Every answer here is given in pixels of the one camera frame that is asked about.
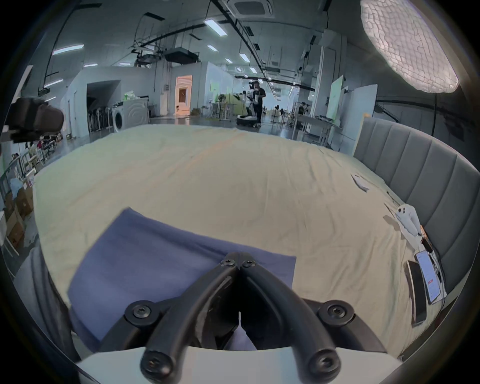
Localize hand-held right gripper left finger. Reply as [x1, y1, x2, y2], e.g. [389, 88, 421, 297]
[99, 252, 241, 384]

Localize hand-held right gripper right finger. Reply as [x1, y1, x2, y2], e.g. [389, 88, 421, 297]
[239, 252, 387, 382]

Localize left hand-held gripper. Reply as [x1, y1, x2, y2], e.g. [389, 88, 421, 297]
[0, 97, 65, 144]

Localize dark blue shirt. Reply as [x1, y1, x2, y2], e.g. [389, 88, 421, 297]
[67, 207, 297, 353]

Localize brown carton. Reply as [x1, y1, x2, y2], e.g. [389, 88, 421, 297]
[15, 185, 35, 219]
[7, 210, 27, 254]

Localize white washing machine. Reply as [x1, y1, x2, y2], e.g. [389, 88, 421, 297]
[112, 98, 150, 133]

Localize black phone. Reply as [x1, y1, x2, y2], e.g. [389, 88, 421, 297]
[404, 260, 428, 326]

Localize white paper card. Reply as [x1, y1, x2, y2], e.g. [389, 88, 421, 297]
[351, 173, 372, 193]

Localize person's legs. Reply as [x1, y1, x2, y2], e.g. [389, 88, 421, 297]
[13, 243, 81, 362]

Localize white hand controller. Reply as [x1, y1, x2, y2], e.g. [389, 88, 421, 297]
[397, 203, 423, 238]

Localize phone with lit screen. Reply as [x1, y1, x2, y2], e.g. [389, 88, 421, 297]
[415, 250, 444, 304]

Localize white table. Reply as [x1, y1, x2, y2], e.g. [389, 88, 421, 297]
[295, 113, 343, 147]

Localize white robot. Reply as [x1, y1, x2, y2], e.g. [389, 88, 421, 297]
[237, 89, 259, 127]

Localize grey padded headboard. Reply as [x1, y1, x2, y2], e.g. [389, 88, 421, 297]
[352, 117, 474, 301]

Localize round studio softbox lamp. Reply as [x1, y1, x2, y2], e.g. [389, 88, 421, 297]
[360, 0, 460, 94]

